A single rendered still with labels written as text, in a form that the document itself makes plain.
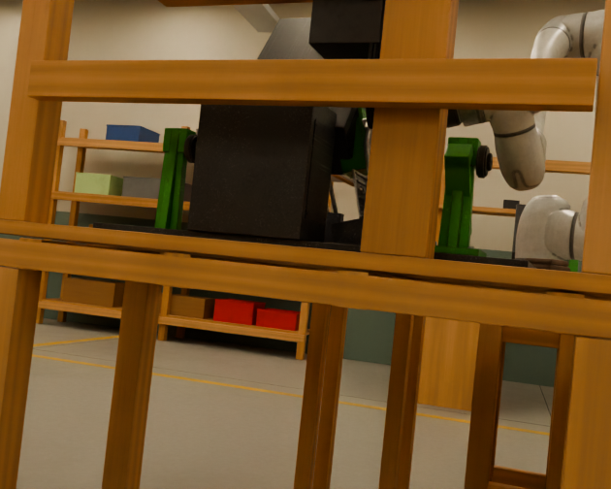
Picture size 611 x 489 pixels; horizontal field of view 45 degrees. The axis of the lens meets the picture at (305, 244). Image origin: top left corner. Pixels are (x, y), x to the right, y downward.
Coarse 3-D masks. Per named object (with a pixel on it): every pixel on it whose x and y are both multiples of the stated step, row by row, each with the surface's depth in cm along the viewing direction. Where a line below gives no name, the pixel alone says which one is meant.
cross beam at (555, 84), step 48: (48, 96) 178; (96, 96) 173; (144, 96) 168; (192, 96) 164; (240, 96) 160; (288, 96) 156; (336, 96) 152; (384, 96) 148; (432, 96) 145; (480, 96) 142; (528, 96) 139; (576, 96) 136
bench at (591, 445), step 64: (0, 256) 185; (64, 256) 178; (128, 256) 172; (192, 256) 167; (256, 256) 160; (320, 256) 155; (384, 256) 151; (0, 320) 184; (128, 320) 240; (512, 320) 141; (576, 320) 137; (0, 384) 182; (128, 384) 239; (576, 384) 136; (0, 448) 182; (128, 448) 237; (576, 448) 136
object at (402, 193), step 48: (48, 0) 186; (432, 0) 151; (48, 48) 186; (384, 48) 154; (432, 48) 151; (48, 144) 189; (384, 144) 153; (432, 144) 149; (0, 192) 186; (48, 192) 191; (384, 192) 152; (432, 192) 149; (384, 240) 151; (432, 240) 152
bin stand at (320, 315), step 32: (320, 320) 239; (416, 320) 248; (320, 352) 238; (416, 352) 247; (320, 384) 239; (416, 384) 246; (320, 416) 257; (320, 448) 256; (384, 448) 228; (320, 480) 255; (384, 480) 228
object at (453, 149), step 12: (456, 144) 164; (444, 156) 161; (456, 156) 160; (468, 156) 159; (444, 168) 163; (456, 168) 162; (468, 168) 161; (456, 180) 164; (468, 180) 163; (468, 192) 165
